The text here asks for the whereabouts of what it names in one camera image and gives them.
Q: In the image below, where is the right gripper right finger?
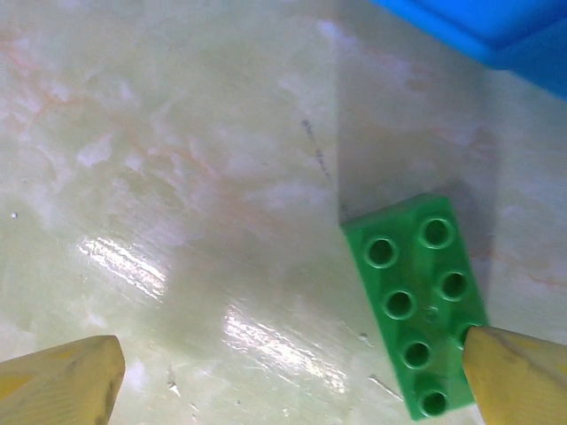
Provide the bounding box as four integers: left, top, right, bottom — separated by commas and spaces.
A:
462, 326, 567, 425

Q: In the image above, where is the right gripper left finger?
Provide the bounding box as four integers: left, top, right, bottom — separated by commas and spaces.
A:
0, 335, 125, 425

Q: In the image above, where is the green lego plate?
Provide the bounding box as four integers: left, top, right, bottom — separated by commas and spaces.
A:
338, 193, 492, 422

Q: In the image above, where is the blue three-compartment bin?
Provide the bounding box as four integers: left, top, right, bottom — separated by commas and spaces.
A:
370, 0, 567, 102

